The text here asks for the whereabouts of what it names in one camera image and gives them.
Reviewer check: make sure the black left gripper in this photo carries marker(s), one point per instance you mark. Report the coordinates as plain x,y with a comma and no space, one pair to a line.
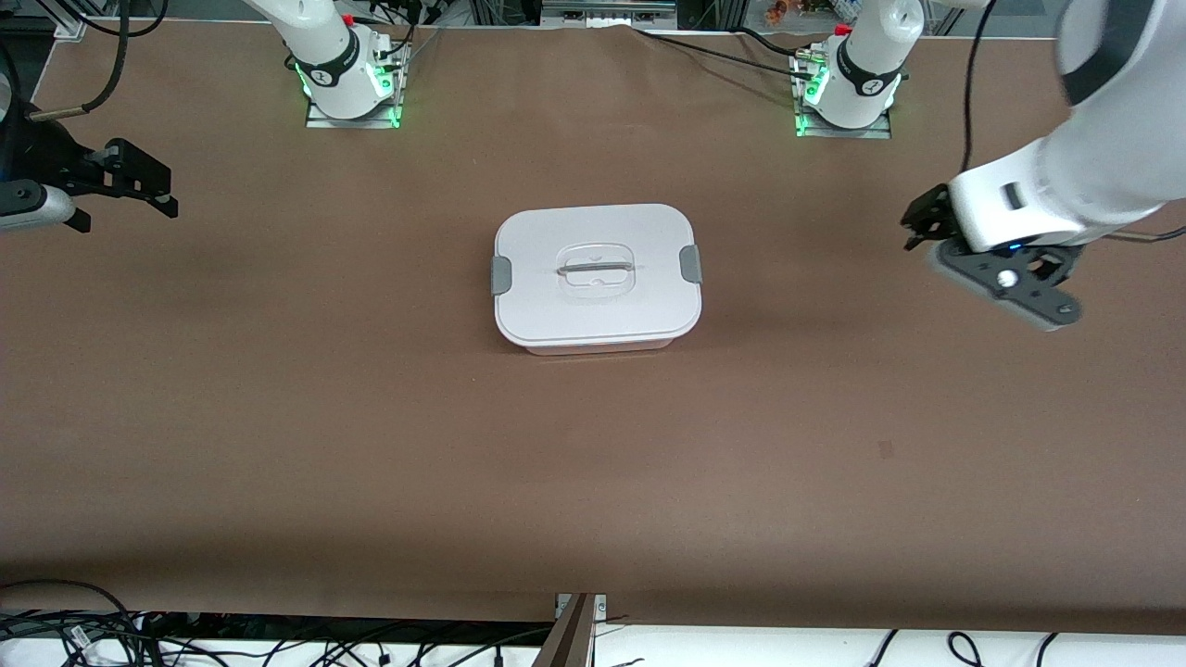
928,217

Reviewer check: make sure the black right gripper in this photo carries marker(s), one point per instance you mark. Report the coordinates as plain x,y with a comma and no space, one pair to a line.
46,153

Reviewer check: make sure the white box lid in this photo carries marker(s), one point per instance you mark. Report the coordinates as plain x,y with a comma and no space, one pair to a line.
593,315

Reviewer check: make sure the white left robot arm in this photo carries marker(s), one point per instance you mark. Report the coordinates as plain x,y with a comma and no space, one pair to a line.
1093,176

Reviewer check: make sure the pink plastic box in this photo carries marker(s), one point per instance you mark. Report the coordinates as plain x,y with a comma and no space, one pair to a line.
602,351

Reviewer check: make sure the small orange object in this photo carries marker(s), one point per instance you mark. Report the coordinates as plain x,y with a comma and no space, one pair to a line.
775,11

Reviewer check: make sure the grey metal device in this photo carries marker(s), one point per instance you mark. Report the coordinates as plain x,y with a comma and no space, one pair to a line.
607,11

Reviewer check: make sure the brown table mat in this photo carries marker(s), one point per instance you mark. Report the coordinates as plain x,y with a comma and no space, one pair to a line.
593,482

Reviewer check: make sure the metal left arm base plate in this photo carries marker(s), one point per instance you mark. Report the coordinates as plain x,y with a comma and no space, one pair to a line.
857,132

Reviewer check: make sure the aluminium frame corner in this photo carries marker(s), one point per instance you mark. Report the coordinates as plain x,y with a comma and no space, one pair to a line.
72,28

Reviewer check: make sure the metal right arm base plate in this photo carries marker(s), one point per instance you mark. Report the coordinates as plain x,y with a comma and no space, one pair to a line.
357,122

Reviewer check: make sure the small metal bracket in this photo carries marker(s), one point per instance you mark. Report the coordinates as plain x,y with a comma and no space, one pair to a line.
600,607

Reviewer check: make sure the brown wooden post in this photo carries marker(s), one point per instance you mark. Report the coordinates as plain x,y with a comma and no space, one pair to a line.
567,639

